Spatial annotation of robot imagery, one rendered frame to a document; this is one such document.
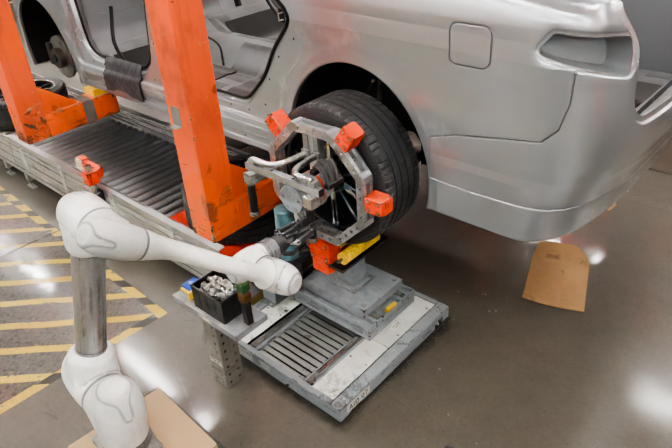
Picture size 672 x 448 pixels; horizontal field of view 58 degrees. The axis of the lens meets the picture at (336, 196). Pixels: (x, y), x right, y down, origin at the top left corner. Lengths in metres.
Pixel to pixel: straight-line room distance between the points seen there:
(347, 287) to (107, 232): 1.50
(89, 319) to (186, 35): 1.14
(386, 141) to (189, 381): 1.43
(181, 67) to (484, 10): 1.18
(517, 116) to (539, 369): 1.27
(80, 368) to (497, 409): 1.65
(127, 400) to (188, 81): 1.24
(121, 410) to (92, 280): 0.41
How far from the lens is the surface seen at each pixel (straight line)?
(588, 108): 2.16
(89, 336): 2.15
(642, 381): 3.07
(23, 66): 4.37
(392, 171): 2.46
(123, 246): 1.80
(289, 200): 2.51
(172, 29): 2.51
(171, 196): 3.93
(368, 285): 3.01
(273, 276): 2.02
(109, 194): 3.87
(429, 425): 2.71
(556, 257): 3.67
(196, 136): 2.66
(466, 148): 2.35
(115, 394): 2.09
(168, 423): 2.32
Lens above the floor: 2.09
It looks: 30 degrees down
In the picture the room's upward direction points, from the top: 4 degrees counter-clockwise
